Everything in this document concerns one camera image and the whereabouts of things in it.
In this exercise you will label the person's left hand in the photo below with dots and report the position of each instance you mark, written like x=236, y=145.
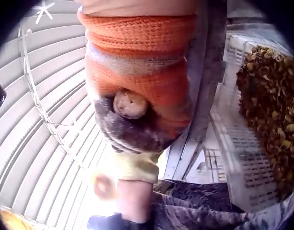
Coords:
x=132, y=139

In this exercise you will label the pile of yellow-brown husks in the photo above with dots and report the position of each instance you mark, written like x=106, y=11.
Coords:
x=269, y=100

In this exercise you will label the person's right hand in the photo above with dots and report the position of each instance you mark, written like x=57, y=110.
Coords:
x=137, y=48

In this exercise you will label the person's legs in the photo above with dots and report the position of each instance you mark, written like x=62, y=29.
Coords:
x=209, y=213

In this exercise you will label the white plastic crate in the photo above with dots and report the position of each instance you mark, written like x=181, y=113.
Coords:
x=240, y=153

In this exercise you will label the person's left fingers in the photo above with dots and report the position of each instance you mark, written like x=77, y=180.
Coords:
x=127, y=133

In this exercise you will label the black wrist band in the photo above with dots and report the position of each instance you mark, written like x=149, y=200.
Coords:
x=108, y=221

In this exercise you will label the round tan nut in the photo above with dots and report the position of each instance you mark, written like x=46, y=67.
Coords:
x=129, y=105

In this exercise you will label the person's right fingers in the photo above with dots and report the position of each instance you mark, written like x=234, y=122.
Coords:
x=170, y=105

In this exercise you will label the white star ornament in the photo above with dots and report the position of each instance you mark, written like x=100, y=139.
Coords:
x=42, y=10

